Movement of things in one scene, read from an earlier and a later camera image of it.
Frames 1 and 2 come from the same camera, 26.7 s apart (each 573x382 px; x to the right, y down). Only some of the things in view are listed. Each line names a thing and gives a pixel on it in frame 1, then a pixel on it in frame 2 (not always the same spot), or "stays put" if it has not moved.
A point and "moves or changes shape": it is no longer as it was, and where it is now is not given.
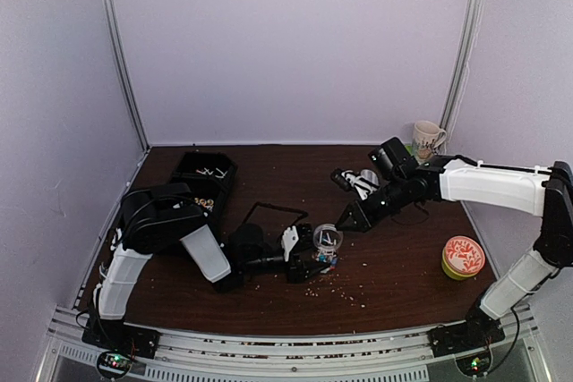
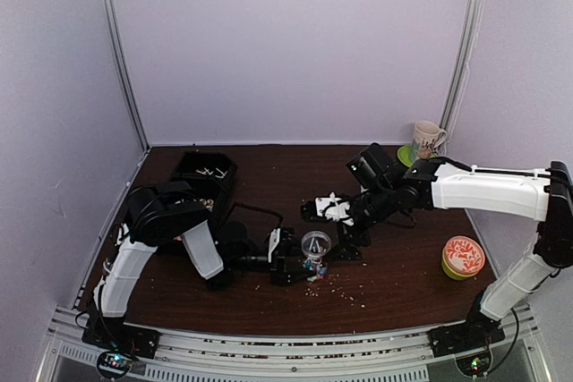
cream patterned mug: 427,136 stays put
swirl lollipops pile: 207,203 stays put
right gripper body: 380,212 → 347,235
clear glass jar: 328,239 moves or changes shape
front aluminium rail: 294,357 stays put
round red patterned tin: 462,258 stays put
